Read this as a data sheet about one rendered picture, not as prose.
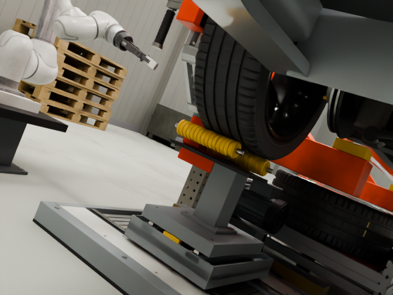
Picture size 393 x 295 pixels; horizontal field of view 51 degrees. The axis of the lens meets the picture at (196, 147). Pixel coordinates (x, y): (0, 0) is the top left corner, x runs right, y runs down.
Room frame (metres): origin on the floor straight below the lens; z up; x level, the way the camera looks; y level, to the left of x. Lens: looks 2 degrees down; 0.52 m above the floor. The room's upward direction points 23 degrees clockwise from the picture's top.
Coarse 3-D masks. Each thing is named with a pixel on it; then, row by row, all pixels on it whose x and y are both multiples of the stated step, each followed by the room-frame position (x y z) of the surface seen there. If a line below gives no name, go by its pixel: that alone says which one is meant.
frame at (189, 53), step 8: (192, 32) 1.36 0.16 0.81; (192, 40) 1.37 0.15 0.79; (200, 40) 1.34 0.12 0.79; (184, 48) 1.36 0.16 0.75; (192, 48) 1.35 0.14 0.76; (184, 56) 1.37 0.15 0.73; (192, 56) 1.34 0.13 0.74; (184, 64) 1.39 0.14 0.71; (192, 64) 1.36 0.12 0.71; (184, 72) 1.41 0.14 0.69; (192, 72) 1.42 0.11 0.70; (192, 80) 1.43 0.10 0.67; (192, 88) 1.45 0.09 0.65; (192, 96) 1.46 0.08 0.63; (192, 104) 1.47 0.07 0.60
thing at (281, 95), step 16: (272, 80) 1.74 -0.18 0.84; (288, 80) 1.70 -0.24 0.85; (272, 96) 1.71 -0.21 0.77; (288, 96) 1.68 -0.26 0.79; (304, 96) 1.65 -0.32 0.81; (320, 96) 1.62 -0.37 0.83; (272, 112) 1.65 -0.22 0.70; (288, 112) 1.64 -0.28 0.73; (304, 112) 1.62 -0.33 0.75; (272, 128) 1.37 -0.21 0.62; (288, 128) 1.56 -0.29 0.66
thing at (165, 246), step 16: (128, 224) 1.41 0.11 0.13; (144, 224) 1.37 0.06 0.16; (144, 240) 1.36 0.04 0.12; (160, 240) 1.33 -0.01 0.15; (176, 240) 1.30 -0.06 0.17; (160, 256) 1.32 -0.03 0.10; (176, 256) 1.29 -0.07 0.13; (192, 256) 1.26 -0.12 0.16; (224, 256) 1.37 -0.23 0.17; (240, 256) 1.48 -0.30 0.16; (256, 256) 1.61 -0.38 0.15; (192, 272) 1.24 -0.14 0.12; (208, 272) 1.22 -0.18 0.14; (224, 272) 1.29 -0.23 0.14; (240, 272) 1.39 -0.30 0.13; (256, 272) 1.52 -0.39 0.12; (208, 288) 1.23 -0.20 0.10
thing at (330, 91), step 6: (330, 90) 1.34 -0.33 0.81; (336, 90) 1.26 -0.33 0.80; (330, 96) 1.26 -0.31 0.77; (336, 96) 1.25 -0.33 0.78; (330, 102) 1.27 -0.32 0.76; (336, 102) 1.25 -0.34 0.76; (330, 108) 1.28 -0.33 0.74; (336, 108) 1.26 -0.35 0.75; (330, 114) 1.30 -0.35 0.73; (330, 120) 1.32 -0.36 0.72; (330, 126) 1.34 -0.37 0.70
